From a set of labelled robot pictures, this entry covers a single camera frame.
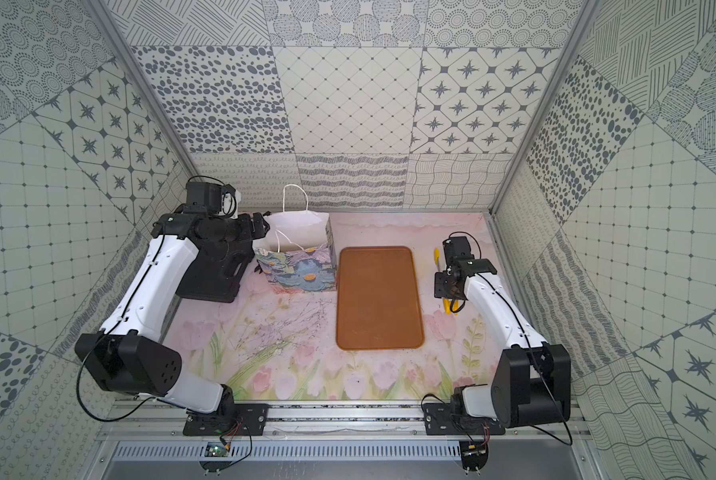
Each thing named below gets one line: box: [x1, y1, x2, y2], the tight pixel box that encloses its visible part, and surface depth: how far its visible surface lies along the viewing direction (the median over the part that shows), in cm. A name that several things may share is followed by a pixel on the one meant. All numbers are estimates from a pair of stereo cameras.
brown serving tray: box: [336, 246, 424, 350], surface depth 96 cm
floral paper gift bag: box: [253, 184, 337, 292], surface depth 87 cm
